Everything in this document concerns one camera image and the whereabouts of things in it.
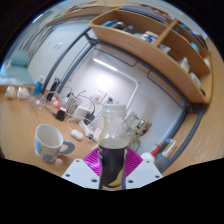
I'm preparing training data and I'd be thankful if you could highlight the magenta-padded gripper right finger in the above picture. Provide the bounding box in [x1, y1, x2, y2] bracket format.
[125, 147, 164, 190]

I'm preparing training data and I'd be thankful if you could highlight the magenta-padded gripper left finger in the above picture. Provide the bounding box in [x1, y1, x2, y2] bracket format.
[61, 146, 103, 190]

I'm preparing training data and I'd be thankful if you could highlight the clear bottle with black label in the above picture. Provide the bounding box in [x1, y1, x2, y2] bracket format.
[98, 103, 130, 191]

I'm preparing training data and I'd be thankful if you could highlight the clear squeeze wash bottle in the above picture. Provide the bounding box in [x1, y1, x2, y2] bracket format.
[154, 138, 177, 169]

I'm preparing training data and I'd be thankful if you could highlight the white oval earbud case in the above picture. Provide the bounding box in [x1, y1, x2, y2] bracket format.
[70, 129, 84, 141]

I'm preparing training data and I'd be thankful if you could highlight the cream mug with blue map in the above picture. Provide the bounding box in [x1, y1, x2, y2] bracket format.
[34, 123, 76, 164]

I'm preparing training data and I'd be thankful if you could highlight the white power strip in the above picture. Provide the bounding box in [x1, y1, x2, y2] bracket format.
[78, 119, 98, 139]

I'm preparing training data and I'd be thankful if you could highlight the brown tree creature figurine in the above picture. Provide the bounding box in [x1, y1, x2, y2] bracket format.
[128, 118, 153, 151]

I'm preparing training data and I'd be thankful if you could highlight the small black cup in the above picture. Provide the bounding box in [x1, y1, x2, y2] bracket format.
[54, 109, 67, 122]

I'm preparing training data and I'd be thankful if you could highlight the white charger block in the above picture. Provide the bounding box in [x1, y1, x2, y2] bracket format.
[74, 104, 91, 118]

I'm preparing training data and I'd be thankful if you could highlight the silver metal tumbler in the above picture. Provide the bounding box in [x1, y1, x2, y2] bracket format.
[65, 96, 78, 114]

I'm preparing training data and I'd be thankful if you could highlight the black cylindrical device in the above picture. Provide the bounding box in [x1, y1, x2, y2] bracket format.
[45, 77, 62, 103]

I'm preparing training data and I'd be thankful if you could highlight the small blue tube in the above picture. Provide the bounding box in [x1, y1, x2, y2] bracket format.
[33, 75, 46, 98]

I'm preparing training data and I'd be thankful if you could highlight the bed with teal bedding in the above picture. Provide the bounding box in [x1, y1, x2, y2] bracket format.
[0, 64, 34, 86]

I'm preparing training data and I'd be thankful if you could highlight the wooden shelf unit with items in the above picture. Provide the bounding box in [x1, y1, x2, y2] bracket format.
[89, 4, 214, 105]

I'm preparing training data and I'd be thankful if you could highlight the teal pillow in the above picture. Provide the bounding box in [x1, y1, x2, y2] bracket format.
[6, 49, 30, 68]

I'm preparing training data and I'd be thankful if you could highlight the grey metal frame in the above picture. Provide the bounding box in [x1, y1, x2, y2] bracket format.
[39, 24, 206, 174]

